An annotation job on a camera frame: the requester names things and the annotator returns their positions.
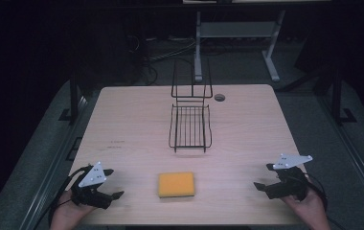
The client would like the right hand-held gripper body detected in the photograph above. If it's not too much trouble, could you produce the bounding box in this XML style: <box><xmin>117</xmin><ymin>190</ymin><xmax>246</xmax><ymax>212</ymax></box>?
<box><xmin>265</xmin><ymin>153</ymin><xmax>314</xmax><ymax>202</ymax></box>

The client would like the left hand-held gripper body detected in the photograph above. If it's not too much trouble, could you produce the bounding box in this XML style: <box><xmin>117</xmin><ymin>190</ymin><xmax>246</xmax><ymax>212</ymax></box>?
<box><xmin>70</xmin><ymin>161</ymin><xmax>114</xmax><ymax>211</ymax></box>

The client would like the person's left hand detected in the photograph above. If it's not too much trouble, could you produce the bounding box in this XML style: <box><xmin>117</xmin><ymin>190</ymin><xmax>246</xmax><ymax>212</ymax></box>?
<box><xmin>49</xmin><ymin>190</ymin><xmax>98</xmax><ymax>230</ymax></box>

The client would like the bundle of floor cables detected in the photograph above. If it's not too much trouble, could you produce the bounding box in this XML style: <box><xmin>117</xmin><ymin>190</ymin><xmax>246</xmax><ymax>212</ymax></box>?
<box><xmin>125</xmin><ymin>34</ymin><xmax>200</xmax><ymax>86</ymax></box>

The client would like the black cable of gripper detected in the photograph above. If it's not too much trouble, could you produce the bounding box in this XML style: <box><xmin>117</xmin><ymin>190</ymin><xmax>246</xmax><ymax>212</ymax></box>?
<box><xmin>41</xmin><ymin>166</ymin><xmax>92</xmax><ymax>228</ymax></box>
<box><xmin>304</xmin><ymin>172</ymin><xmax>347</xmax><ymax>230</ymax></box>

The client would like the grey metal stand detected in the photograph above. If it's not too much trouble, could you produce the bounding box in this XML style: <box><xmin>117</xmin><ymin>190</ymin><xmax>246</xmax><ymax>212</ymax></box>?
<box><xmin>193</xmin><ymin>9</ymin><xmax>287</xmax><ymax>83</ymax></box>

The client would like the yellow sponge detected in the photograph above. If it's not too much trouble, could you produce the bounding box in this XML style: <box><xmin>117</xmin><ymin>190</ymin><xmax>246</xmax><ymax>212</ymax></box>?
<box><xmin>157</xmin><ymin>172</ymin><xmax>196</xmax><ymax>199</ymax></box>

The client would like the black metal post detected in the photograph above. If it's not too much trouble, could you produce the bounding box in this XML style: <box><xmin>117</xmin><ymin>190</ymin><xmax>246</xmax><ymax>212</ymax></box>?
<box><xmin>68</xmin><ymin>71</ymin><xmax>80</xmax><ymax>124</ymax></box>

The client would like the black wire rack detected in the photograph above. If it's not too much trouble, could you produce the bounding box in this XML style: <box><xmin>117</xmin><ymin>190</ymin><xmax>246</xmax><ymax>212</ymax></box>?
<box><xmin>168</xmin><ymin>57</ymin><xmax>214</xmax><ymax>153</ymax></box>

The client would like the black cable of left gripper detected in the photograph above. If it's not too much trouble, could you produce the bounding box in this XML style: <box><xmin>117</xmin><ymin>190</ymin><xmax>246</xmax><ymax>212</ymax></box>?
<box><xmin>41</xmin><ymin>166</ymin><xmax>92</xmax><ymax>228</ymax></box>

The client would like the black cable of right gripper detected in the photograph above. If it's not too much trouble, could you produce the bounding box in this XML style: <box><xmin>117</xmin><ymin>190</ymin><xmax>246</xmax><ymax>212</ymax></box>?
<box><xmin>304</xmin><ymin>172</ymin><xmax>347</xmax><ymax>230</ymax></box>

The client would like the person's right hand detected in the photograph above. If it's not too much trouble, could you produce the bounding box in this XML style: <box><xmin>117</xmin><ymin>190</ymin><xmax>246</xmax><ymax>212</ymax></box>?
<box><xmin>281</xmin><ymin>181</ymin><xmax>332</xmax><ymax>230</ymax></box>

